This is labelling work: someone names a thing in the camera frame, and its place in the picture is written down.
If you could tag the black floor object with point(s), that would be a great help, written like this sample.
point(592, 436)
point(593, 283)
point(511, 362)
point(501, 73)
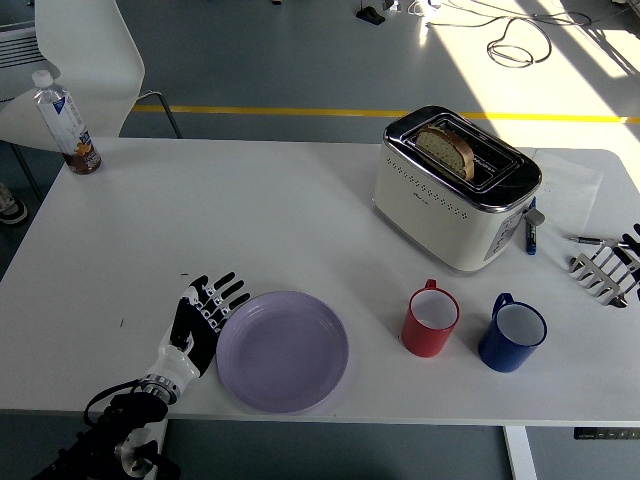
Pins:
point(370, 16)

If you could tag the purple round plate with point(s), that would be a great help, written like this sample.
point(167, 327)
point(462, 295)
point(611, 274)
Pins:
point(282, 352)

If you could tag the blue enamel mug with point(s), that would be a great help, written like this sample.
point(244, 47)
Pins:
point(502, 352)

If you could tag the white plastic chair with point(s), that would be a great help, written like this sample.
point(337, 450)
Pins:
point(85, 55)

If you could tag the person's shoe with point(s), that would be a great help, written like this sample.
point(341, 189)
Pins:
point(11, 207)

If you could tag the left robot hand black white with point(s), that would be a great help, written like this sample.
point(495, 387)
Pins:
point(197, 330)

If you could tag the black table control panel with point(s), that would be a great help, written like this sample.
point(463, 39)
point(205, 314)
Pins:
point(605, 434)

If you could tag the white slatted panel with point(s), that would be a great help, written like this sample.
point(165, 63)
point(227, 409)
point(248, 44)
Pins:
point(17, 50)

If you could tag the white paper sheet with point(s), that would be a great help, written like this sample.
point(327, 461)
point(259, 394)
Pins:
point(570, 195)

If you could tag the clear plastic drink bottle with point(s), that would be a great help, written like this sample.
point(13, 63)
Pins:
point(62, 120)

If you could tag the silver toast rack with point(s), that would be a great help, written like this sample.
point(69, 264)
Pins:
point(597, 280)

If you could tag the blue marker pen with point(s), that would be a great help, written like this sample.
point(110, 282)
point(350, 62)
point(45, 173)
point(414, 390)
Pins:
point(530, 240)

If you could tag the silver black pen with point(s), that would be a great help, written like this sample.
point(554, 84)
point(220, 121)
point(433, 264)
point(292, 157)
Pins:
point(587, 240)

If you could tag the brown bread slice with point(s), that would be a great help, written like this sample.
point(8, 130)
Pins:
point(445, 147)

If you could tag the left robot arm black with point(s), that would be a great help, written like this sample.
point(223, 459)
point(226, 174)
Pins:
point(130, 412)

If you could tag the red enamel mug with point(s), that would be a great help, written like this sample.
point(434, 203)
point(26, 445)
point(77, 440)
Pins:
point(425, 340)

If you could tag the cream toaster with chrome top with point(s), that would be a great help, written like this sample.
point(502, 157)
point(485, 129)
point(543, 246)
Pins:
point(425, 205)

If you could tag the white table leg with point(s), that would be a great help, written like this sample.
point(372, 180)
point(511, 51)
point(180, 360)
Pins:
point(520, 452)

